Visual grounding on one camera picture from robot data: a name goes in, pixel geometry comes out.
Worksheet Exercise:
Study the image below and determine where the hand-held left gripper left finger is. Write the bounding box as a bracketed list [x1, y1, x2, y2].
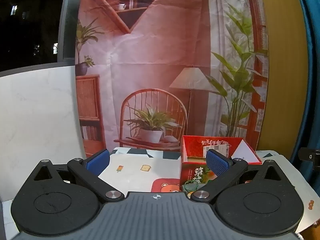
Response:
[19, 149, 125, 202]

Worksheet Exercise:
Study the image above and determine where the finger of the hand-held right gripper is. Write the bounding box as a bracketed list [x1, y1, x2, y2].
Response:
[299, 147, 320, 168]

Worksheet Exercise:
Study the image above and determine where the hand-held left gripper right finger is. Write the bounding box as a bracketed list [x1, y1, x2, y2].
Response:
[191, 149, 297, 202]

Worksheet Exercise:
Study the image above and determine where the red strawberry print box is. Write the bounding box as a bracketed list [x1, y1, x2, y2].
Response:
[180, 135, 263, 193]

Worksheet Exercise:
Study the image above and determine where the green knit cloth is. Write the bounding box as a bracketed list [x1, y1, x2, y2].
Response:
[182, 179, 209, 193]

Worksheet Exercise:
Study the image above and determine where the white marble board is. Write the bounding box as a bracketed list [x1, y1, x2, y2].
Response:
[0, 64, 87, 203]

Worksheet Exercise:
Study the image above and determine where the blue cloth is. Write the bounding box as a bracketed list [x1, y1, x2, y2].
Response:
[290, 0, 320, 188]

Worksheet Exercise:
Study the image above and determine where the yellow wooden panel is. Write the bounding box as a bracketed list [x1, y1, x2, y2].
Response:
[255, 0, 311, 156]

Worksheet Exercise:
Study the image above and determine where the wall poster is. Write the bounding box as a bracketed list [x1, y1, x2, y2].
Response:
[74, 0, 271, 159]

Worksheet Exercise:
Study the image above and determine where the grey window frame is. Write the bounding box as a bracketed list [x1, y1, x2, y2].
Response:
[57, 0, 86, 66]

